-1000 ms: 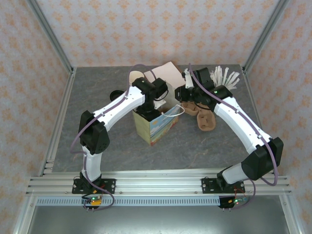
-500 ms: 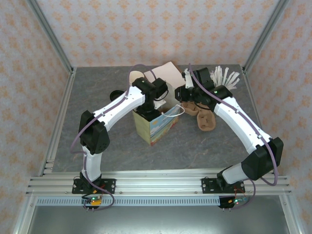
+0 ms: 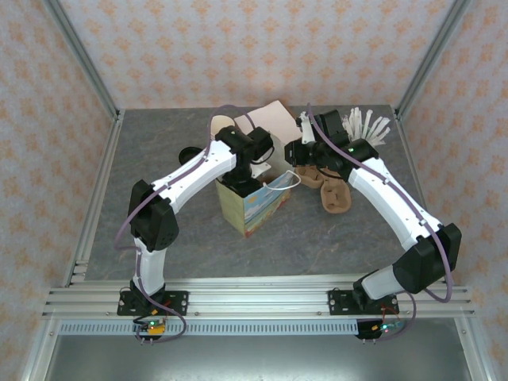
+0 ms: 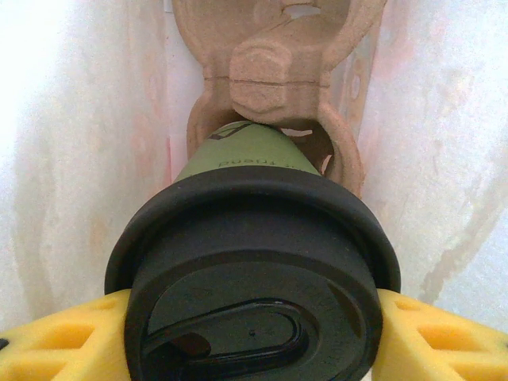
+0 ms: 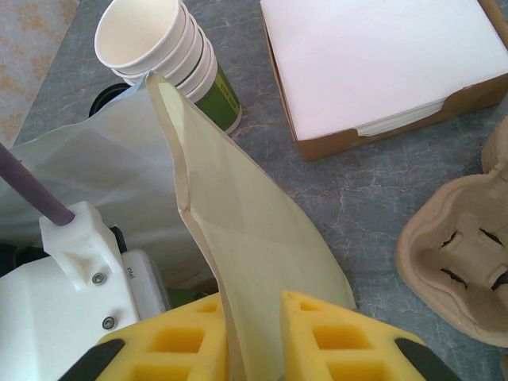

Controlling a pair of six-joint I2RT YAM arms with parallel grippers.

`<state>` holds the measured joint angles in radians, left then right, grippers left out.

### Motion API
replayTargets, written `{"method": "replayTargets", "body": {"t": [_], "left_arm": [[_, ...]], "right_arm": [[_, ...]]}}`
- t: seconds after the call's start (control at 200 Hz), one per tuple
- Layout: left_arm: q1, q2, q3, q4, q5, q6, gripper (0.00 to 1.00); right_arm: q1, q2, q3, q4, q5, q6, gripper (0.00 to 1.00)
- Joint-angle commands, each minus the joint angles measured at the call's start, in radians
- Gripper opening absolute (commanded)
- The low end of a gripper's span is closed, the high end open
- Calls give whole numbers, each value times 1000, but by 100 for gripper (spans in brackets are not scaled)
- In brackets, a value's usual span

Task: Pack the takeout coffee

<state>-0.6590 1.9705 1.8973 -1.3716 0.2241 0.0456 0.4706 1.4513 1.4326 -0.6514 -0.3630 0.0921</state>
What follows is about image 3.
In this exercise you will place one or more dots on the colourful printed paper bag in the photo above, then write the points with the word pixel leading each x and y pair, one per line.
pixel 234 206

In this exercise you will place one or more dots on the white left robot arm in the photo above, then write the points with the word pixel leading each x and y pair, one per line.
pixel 190 174

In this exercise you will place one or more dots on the long aluminium base rail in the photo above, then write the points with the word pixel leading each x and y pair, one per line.
pixel 258 301

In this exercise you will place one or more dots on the aluminium frame post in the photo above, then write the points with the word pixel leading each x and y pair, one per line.
pixel 432 55
pixel 79 55

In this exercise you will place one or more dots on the paper wrapped straw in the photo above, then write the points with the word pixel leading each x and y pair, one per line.
pixel 368 119
pixel 382 137
pixel 354 119
pixel 347 124
pixel 377 126
pixel 359 119

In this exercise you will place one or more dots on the stack of black lids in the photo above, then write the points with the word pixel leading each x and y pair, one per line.
pixel 186 152

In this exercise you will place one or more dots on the brown pulp cup carrier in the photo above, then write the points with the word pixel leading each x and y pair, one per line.
pixel 336 198
pixel 311 176

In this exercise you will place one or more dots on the stack of pink napkins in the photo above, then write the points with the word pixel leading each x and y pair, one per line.
pixel 278 115

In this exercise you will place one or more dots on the grey metal panel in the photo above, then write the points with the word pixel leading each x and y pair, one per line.
pixel 254 361

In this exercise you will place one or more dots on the stack of paper cups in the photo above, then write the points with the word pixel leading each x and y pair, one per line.
pixel 222 123

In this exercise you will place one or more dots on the brown napkin tray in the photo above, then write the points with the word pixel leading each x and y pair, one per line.
pixel 291 111

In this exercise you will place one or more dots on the aluminium side rail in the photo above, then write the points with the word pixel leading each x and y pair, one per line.
pixel 410 158
pixel 95 198

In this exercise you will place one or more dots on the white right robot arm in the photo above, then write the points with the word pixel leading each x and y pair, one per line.
pixel 397 206

